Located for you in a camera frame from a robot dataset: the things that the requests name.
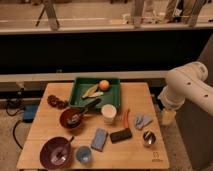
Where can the blue sponge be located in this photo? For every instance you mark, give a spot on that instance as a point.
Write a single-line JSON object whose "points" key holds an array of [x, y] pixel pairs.
{"points": [[99, 139]]}

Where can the orange fruit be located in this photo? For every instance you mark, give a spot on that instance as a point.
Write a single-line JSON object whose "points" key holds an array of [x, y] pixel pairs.
{"points": [[104, 85]]}

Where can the dark red bowl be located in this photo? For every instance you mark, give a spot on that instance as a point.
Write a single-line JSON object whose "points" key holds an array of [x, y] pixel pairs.
{"points": [[65, 115]]}

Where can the yellow corn cob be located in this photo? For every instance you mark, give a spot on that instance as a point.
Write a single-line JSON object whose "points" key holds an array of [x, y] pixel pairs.
{"points": [[90, 91]]}

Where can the white paper cup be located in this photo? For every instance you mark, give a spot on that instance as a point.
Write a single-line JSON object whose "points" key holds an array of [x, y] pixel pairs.
{"points": [[108, 112]]}

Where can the blue plastic cup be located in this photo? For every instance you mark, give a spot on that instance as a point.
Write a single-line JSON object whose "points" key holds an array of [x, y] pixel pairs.
{"points": [[84, 154]]}

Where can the brown grape bunch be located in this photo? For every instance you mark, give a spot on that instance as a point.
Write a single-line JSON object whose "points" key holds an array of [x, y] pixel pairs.
{"points": [[56, 102]]}

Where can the black rectangular block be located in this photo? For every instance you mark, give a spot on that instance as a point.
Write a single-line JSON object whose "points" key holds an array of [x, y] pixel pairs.
{"points": [[120, 135]]}

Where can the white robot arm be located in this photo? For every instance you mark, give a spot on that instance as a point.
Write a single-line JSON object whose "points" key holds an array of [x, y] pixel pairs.
{"points": [[185, 82]]}

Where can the small metal cup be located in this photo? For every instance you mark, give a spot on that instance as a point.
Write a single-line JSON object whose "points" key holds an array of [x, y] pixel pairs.
{"points": [[149, 138]]}

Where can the black handled spoon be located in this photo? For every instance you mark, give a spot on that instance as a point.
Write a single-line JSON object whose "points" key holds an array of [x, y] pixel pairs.
{"points": [[85, 109]]}

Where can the light blue small towel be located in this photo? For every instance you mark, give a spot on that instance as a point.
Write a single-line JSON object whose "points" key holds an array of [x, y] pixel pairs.
{"points": [[141, 121]]}

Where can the orange carrot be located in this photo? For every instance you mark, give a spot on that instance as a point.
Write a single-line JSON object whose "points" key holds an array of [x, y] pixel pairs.
{"points": [[125, 120]]}

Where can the blue power box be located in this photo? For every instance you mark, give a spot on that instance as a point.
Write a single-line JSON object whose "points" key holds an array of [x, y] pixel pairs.
{"points": [[29, 113]]}

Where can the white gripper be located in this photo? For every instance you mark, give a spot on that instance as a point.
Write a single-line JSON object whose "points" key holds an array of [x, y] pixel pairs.
{"points": [[168, 116]]}

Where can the green plastic tray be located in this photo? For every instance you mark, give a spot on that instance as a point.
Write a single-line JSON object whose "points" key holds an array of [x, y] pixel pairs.
{"points": [[111, 96]]}

